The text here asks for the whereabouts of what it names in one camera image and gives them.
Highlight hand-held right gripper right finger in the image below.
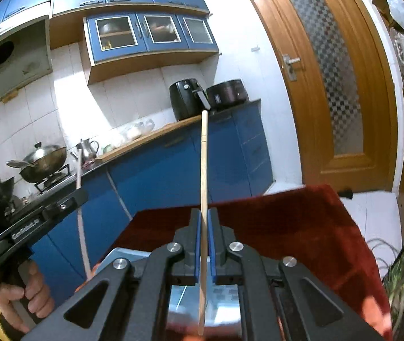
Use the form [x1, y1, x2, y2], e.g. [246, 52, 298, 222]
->
[208, 209, 388, 341]

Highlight black pot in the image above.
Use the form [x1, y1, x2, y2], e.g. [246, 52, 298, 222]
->
[206, 79, 250, 112]

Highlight bundle of grey cables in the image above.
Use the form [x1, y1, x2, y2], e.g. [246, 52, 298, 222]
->
[365, 234, 404, 327]

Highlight wooden counter board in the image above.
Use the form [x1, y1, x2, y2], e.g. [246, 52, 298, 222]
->
[97, 115, 202, 160]

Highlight wooden chopstick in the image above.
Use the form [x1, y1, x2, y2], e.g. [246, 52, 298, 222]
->
[76, 148, 93, 280]
[198, 110, 210, 336]

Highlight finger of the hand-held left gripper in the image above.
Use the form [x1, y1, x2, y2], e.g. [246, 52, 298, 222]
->
[42, 188, 89, 221]

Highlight blue glass-door wall cabinet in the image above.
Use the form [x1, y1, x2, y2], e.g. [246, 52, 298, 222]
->
[83, 12, 220, 86]

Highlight black gas stove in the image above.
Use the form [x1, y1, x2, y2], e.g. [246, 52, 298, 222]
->
[33, 165, 78, 194]

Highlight steel wok with lid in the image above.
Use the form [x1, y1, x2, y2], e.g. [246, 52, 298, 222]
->
[6, 142, 68, 184]

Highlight steel kettle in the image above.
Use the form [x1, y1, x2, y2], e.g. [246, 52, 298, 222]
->
[76, 138, 100, 160]

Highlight wooden door with frosted glass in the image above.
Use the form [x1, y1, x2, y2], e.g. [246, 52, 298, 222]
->
[237, 0, 399, 194]

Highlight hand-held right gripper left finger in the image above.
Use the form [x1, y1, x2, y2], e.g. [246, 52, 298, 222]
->
[21, 209, 202, 341]

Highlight clear food bags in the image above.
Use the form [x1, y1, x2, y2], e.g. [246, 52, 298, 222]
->
[120, 117, 156, 143]

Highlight grey range hood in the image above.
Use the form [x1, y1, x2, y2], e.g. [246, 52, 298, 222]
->
[0, 16, 53, 119]

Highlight blue base cabinet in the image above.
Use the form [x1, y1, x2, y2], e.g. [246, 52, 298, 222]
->
[28, 99, 273, 285]

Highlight light blue utensil holder box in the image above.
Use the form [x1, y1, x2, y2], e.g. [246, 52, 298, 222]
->
[92, 247, 245, 331]

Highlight person's left hand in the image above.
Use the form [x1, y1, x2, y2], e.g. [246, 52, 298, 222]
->
[0, 261, 55, 331]

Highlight red floral blanket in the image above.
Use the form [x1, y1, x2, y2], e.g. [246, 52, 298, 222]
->
[110, 184, 394, 341]

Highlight metal door handle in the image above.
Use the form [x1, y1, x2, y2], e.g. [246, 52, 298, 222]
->
[282, 54, 302, 82]

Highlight black air fryer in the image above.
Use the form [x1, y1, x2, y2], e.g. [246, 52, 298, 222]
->
[169, 80, 211, 121]

